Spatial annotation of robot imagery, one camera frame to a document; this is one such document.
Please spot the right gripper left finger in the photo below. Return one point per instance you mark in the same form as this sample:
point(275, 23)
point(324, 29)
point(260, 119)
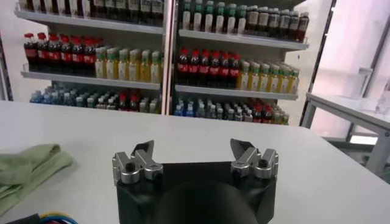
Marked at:
point(137, 165)

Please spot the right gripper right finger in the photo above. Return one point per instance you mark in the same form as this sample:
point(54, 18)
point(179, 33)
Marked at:
point(262, 165)

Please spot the light green T-shirt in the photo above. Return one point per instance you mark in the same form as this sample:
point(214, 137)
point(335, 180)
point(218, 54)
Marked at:
point(27, 170)

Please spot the yellow tea bottle green cap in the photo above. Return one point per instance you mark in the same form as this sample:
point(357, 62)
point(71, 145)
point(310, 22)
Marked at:
point(264, 79)
point(145, 69)
point(244, 77)
point(155, 70)
point(133, 68)
point(293, 82)
point(122, 67)
point(283, 81)
point(273, 80)
point(111, 66)
point(100, 65)
point(254, 78)

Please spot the cola bottle red label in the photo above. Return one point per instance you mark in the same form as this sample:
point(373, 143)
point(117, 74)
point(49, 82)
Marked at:
point(234, 72)
point(224, 71)
point(77, 58)
point(65, 56)
point(182, 67)
point(30, 53)
point(193, 67)
point(54, 55)
point(42, 54)
point(214, 70)
point(89, 58)
point(204, 68)

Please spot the white side table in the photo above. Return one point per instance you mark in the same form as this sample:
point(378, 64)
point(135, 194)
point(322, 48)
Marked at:
point(344, 111)

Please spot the black metal frame bar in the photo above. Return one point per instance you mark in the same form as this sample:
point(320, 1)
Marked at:
point(6, 73)
point(318, 61)

